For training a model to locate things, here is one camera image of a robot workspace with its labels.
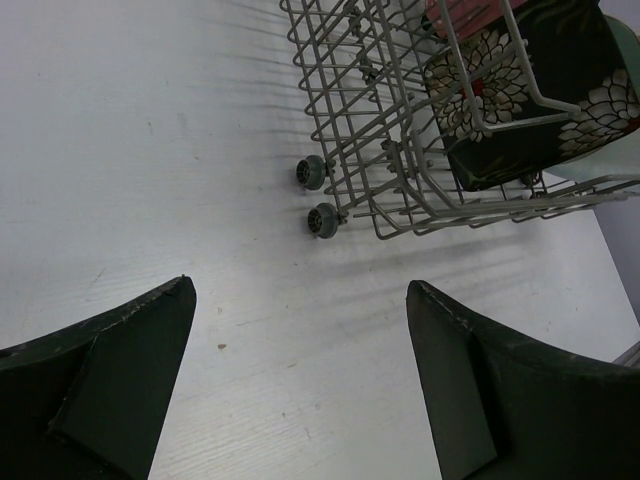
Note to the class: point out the pink polka dot plate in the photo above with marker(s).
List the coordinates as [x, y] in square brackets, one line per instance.
[467, 16]

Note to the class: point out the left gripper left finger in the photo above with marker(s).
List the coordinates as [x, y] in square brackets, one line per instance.
[89, 401]

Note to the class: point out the grey wire dish rack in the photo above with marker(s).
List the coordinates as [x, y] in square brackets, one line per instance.
[381, 151]

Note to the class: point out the mint green flower plate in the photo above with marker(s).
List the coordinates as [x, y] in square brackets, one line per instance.
[610, 112]

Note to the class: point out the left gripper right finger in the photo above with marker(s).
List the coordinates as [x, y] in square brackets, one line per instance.
[503, 405]

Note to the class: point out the dark square floral plate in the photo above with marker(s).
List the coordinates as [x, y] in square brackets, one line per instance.
[502, 95]

